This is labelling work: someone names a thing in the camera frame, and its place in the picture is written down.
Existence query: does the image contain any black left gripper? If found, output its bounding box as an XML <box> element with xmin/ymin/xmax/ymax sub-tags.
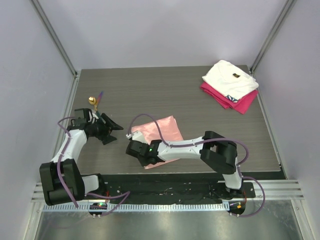
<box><xmin>89</xmin><ymin>113</ymin><xmax>123</xmax><ymax>145</ymax></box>

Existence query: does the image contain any pink satin napkin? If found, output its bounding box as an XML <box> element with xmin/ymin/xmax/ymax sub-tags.
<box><xmin>130</xmin><ymin>114</ymin><xmax>185</xmax><ymax>171</ymax></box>

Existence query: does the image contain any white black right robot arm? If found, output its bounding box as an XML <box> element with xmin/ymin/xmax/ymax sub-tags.
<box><xmin>126</xmin><ymin>131</ymin><xmax>244</xmax><ymax>198</ymax></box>

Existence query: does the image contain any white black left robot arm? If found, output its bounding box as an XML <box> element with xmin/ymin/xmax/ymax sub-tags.
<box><xmin>39</xmin><ymin>108</ymin><xmax>123</xmax><ymax>206</ymax></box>

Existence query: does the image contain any iridescent purple utensil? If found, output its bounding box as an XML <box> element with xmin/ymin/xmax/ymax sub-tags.
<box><xmin>96</xmin><ymin>91</ymin><xmax>104</xmax><ymax>104</ymax></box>

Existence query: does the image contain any gold spoon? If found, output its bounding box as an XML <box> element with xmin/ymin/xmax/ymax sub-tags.
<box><xmin>88</xmin><ymin>96</ymin><xmax>98</xmax><ymax>111</ymax></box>

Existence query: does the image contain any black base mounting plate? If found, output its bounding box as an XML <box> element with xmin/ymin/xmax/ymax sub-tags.
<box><xmin>102</xmin><ymin>173</ymin><xmax>256</xmax><ymax>205</ymax></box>

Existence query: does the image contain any magenta folded cloth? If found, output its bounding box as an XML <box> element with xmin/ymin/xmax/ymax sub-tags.
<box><xmin>200</xmin><ymin>82</ymin><xmax>259</xmax><ymax>115</ymax></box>

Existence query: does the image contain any white folded cloth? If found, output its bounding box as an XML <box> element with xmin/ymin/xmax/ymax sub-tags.
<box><xmin>202</xmin><ymin>60</ymin><xmax>259</xmax><ymax>103</ymax></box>

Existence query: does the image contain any white wrist camera connector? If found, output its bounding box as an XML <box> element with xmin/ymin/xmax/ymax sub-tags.
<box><xmin>126</xmin><ymin>131</ymin><xmax>148</xmax><ymax>144</ymax></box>

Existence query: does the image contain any white slotted cable duct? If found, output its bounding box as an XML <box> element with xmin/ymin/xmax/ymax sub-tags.
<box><xmin>43</xmin><ymin>201</ymin><xmax>230</xmax><ymax>212</ymax></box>

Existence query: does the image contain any aluminium front rail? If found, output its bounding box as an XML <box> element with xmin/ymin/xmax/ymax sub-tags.
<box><xmin>31</xmin><ymin>179</ymin><xmax>304</xmax><ymax>203</ymax></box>

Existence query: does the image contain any grey left corner post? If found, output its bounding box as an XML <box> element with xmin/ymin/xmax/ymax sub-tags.
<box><xmin>29</xmin><ymin>0</ymin><xmax>78</xmax><ymax>78</ymax></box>

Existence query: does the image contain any grey aluminium corner post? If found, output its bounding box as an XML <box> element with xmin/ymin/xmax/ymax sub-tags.
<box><xmin>250</xmin><ymin>0</ymin><xmax>297</xmax><ymax>74</ymax></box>

